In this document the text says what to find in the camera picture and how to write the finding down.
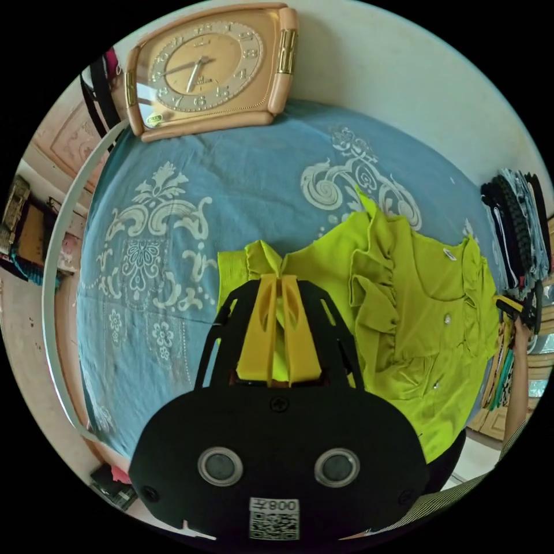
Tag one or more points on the pile of clothes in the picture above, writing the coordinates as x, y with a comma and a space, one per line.
517, 225

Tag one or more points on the person's right forearm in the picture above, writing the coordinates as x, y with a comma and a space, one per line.
516, 398

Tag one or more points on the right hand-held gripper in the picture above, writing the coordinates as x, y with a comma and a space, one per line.
533, 307

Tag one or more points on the person's right hand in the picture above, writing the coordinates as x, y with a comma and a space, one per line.
521, 335

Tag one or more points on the bed with blue printed sheet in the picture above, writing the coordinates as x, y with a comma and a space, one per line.
259, 173

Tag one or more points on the peach square wall clock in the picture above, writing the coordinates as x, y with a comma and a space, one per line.
203, 69

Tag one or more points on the white curved rail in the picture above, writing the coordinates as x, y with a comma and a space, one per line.
54, 277

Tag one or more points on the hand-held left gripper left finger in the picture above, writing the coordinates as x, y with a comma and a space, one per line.
253, 351

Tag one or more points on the green short sleeve shirt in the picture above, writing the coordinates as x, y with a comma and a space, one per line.
417, 303

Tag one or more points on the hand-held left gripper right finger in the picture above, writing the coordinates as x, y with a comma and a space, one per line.
304, 351

